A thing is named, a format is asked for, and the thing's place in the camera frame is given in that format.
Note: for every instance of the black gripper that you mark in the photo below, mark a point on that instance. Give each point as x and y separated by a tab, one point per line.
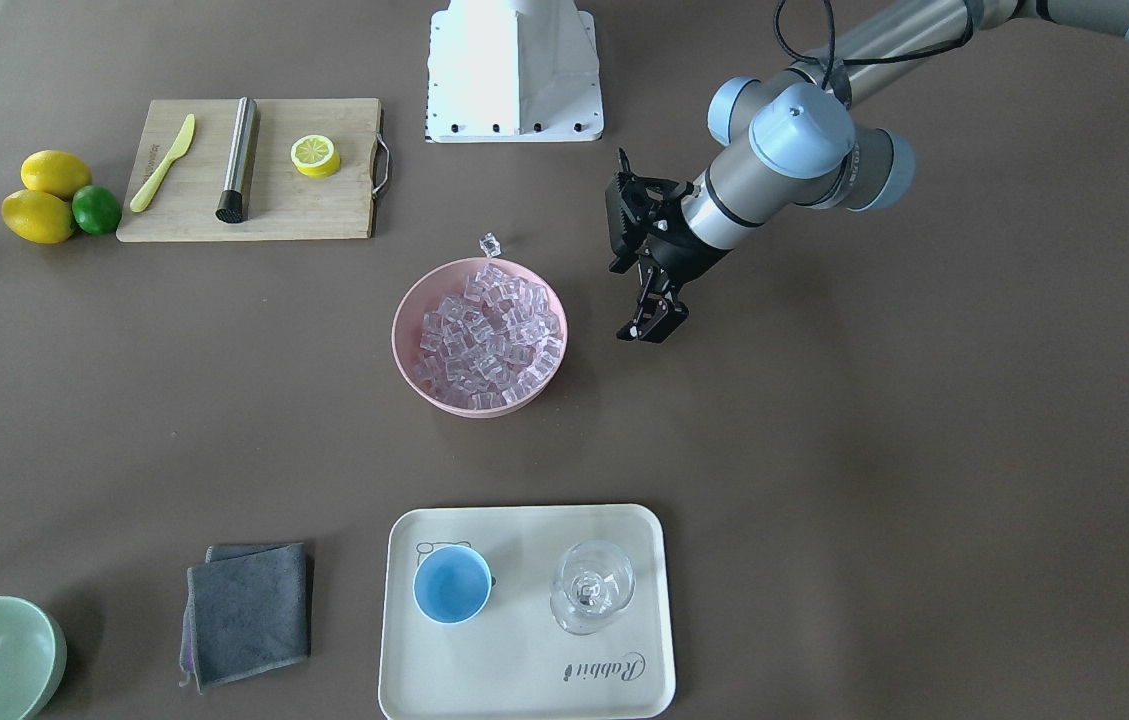
681	256

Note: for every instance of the pink bowl of ice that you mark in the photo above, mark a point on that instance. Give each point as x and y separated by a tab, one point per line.
479	337

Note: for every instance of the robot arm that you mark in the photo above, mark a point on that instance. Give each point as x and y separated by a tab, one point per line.
789	140

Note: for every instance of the loose ice cube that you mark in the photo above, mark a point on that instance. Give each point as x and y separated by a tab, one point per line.
489	245

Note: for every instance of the blue plastic cup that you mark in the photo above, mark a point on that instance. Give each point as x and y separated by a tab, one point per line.
452	584

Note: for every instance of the clear wine glass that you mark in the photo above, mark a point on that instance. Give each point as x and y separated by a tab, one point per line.
593	585

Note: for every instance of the cream plastic tray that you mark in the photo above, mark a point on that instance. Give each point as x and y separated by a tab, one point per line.
513	661

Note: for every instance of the yellow lemon half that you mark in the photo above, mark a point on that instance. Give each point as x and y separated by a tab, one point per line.
315	156

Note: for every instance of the bamboo cutting board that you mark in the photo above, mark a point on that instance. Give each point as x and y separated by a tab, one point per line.
283	205

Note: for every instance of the steel muddler black tip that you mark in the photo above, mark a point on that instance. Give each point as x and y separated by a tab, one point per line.
233	202

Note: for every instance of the grey folded cloth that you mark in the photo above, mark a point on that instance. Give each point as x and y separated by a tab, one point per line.
246	613

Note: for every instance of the yellow plastic knife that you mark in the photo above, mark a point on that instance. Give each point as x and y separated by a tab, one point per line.
177	150

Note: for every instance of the green lime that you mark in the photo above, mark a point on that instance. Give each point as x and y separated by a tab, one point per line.
95	210

